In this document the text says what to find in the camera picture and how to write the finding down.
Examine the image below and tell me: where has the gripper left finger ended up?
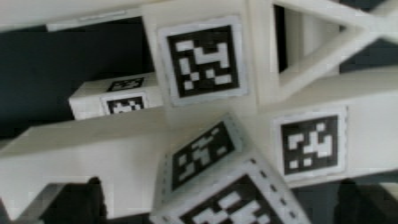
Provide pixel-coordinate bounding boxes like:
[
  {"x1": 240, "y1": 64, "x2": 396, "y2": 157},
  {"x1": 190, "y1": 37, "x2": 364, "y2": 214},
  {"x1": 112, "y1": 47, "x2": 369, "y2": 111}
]
[{"x1": 12, "y1": 177, "x2": 106, "y2": 224}]

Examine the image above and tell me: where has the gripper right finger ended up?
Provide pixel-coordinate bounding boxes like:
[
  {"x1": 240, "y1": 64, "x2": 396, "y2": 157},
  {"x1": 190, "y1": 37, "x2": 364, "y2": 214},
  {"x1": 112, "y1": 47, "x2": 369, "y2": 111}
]
[{"x1": 334, "y1": 179, "x2": 398, "y2": 224}]

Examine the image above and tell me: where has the white tagged nut cube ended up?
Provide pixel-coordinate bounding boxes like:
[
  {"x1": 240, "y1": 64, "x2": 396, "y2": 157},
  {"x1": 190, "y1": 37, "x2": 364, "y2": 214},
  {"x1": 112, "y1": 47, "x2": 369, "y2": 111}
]
[{"x1": 149, "y1": 115, "x2": 311, "y2": 224}]

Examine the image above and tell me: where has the white chair back frame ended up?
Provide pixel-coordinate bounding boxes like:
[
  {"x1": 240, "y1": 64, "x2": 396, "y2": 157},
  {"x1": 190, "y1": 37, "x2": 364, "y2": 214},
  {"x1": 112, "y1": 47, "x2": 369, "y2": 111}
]
[{"x1": 0, "y1": 0, "x2": 398, "y2": 222}]

